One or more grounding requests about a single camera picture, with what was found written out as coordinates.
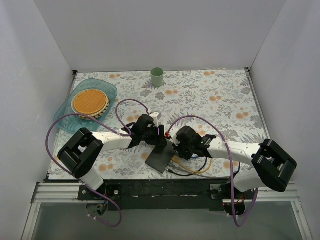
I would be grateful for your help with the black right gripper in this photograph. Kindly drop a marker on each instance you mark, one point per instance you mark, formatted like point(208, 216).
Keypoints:
point(179, 144)

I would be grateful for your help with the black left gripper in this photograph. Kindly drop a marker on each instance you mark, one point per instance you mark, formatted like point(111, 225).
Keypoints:
point(157, 136)

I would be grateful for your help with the black network switch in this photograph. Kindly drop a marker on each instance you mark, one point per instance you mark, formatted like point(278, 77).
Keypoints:
point(160, 157)

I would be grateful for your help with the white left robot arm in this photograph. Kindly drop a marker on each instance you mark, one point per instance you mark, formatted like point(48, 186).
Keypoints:
point(80, 153)

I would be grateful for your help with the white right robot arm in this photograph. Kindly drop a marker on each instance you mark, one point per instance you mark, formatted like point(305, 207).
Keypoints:
point(271, 166)

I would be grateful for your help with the floral table mat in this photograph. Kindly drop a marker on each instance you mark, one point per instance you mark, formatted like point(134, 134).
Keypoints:
point(212, 102)

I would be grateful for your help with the green plastic cup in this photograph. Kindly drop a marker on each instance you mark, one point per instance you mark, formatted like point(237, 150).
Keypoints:
point(157, 76)

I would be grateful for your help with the orange woven plate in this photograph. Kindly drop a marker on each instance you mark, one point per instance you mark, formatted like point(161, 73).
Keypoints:
point(91, 102)

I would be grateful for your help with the teal plastic tray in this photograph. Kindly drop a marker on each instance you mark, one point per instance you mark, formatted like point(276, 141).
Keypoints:
point(75, 121)

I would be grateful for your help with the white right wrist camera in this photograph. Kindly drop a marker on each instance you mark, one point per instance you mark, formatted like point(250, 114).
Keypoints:
point(171, 135)

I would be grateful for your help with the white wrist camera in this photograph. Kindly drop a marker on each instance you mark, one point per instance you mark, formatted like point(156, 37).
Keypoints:
point(171, 135)
point(156, 118)

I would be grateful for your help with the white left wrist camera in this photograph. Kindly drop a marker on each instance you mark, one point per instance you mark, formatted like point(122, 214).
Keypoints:
point(156, 118)

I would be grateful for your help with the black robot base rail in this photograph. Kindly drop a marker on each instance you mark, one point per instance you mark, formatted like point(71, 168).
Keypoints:
point(162, 194)

